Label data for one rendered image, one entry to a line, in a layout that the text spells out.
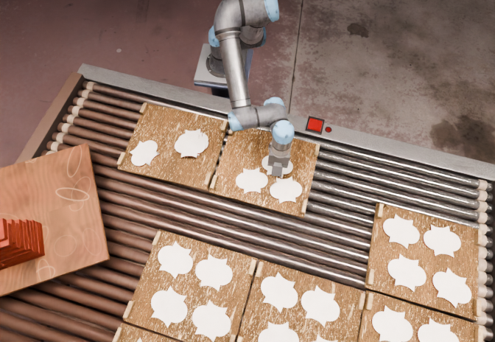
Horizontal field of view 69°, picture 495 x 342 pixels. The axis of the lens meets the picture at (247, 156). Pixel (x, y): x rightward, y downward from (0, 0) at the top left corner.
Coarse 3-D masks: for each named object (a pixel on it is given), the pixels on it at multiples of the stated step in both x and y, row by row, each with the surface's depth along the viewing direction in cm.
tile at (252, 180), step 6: (258, 168) 156; (240, 174) 155; (246, 174) 155; (252, 174) 155; (258, 174) 155; (240, 180) 154; (246, 180) 154; (252, 180) 154; (258, 180) 154; (264, 180) 154; (240, 186) 152; (246, 186) 152; (252, 186) 152; (258, 186) 152; (264, 186) 153; (246, 192) 151; (258, 192) 152
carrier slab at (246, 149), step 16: (240, 144) 162; (256, 144) 162; (304, 144) 162; (224, 160) 159; (240, 160) 159; (256, 160) 159; (304, 160) 159; (224, 176) 155; (272, 176) 155; (288, 176) 156; (304, 176) 156; (224, 192) 152; (240, 192) 152; (256, 192) 152; (304, 192) 152; (272, 208) 149; (288, 208) 149
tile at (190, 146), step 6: (186, 138) 160; (192, 138) 160; (198, 138) 160; (180, 144) 159; (186, 144) 159; (192, 144) 159; (198, 144) 159; (204, 144) 159; (180, 150) 157; (186, 150) 157; (192, 150) 157; (198, 150) 157; (186, 156) 157; (192, 156) 157
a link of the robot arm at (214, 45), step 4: (212, 28) 168; (208, 32) 168; (212, 32) 167; (208, 36) 168; (212, 36) 166; (208, 40) 171; (212, 40) 166; (216, 40) 165; (212, 44) 169; (216, 44) 167; (212, 48) 171; (216, 48) 169; (212, 52) 175; (216, 52) 172; (220, 52) 172; (216, 56) 175; (220, 56) 174
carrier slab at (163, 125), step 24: (144, 120) 167; (168, 120) 167; (192, 120) 167; (216, 120) 167; (168, 144) 162; (216, 144) 162; (120, 168) 157; (144, 168) 157; (168, 168) 157; (192, 168) 157
